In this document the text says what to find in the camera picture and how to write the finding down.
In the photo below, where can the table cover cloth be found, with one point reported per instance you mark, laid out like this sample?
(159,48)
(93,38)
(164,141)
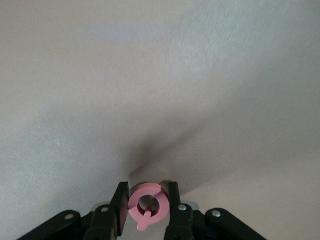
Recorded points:
(100,75)

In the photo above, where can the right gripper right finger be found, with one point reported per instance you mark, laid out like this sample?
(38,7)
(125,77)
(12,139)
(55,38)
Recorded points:
(182,225)

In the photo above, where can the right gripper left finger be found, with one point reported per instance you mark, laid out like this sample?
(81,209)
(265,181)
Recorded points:
(102,225)

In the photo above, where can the red letter Q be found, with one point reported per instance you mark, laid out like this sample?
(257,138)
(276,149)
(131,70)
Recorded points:
(135,202)

